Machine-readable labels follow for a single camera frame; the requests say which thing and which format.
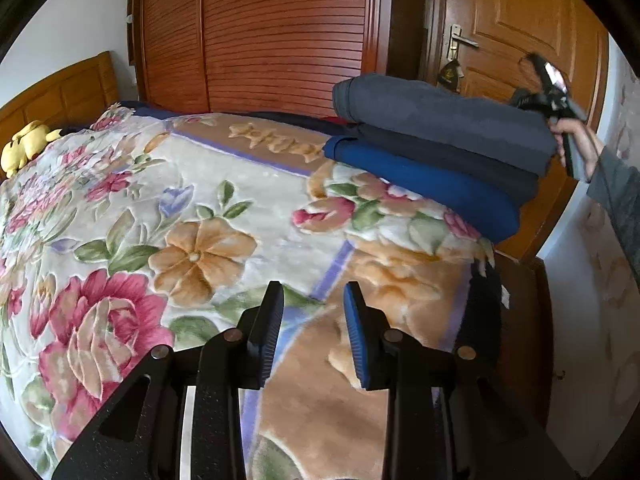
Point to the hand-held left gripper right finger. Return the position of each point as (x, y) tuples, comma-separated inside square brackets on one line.
[(357, 340)]

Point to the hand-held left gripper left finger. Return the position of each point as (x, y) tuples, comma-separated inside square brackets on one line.
[(265, 330)]

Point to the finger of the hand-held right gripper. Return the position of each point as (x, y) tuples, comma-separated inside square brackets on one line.
[(525, 99)]

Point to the dark jacket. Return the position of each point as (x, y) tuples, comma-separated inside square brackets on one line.
[(440, 115)]

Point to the person's right hand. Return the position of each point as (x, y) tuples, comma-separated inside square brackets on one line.
[(592, 150)]

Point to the hanging key charm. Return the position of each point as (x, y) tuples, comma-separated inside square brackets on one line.
[(449, 75)]

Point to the dark folded garment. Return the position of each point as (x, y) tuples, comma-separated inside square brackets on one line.
[(475, 165)]

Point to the wooden door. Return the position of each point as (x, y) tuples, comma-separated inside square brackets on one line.
[(510, 10)]

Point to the blue folded garment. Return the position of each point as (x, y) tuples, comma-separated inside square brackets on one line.
[(425, 180)]

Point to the floral blanket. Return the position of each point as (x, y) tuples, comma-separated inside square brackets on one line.
[(200, 200)]

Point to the wooden slatted wardrobe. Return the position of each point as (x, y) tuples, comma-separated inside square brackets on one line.
[(275, 35)]

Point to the yellow plush toy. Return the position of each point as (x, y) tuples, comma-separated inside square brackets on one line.
[(25, 145)]

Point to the wooden headboard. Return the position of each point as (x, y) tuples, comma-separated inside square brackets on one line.
[(75, 90)]

